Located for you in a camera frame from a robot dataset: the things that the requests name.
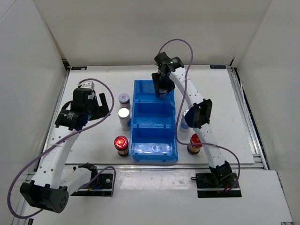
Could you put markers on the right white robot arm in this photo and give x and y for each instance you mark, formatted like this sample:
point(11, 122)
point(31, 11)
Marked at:
point(171, 75)

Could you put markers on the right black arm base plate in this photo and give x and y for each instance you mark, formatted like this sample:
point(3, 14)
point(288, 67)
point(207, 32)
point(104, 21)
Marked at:
point(206, 188)

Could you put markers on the silver-lid blue-label bottle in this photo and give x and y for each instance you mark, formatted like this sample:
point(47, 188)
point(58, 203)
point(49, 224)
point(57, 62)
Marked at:
point(125, 119)
point(183, 125)

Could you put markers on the red-lid sauce jar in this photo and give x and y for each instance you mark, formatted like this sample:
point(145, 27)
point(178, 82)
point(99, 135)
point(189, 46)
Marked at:
point(121, 144)
point(195, 145)

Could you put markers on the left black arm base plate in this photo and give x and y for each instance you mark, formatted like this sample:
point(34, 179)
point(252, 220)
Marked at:
point(102, 186)

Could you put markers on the left red-lid sauce jar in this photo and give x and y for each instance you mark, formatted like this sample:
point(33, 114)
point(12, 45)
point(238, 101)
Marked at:
point(121, 144)

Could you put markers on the right red-lid sauce jar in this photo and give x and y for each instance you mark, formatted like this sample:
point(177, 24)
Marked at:
point(195, 145)

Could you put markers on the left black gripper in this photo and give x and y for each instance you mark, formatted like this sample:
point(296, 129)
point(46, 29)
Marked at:
point(103, 109)

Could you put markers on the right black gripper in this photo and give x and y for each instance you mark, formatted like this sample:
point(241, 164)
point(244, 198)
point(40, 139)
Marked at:
point(169, 86)

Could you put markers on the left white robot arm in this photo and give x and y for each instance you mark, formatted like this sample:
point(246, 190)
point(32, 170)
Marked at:
point(47, 189)

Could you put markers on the right black logo label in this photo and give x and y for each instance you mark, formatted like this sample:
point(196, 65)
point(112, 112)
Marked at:
point(217, 67)

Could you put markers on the white-lid spice jar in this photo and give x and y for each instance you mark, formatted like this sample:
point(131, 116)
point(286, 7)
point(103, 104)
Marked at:
point(124, 101)
point(162, 93)

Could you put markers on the near blue storage bin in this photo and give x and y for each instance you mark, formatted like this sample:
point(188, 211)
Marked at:
point(151, 143)

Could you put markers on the black logo label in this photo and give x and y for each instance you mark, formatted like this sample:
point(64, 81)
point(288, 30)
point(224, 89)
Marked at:
point(217, 67)
point(79, 68)

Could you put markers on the left black logo label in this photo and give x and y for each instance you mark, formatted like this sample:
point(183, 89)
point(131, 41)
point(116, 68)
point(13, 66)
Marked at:
point(79, 68)

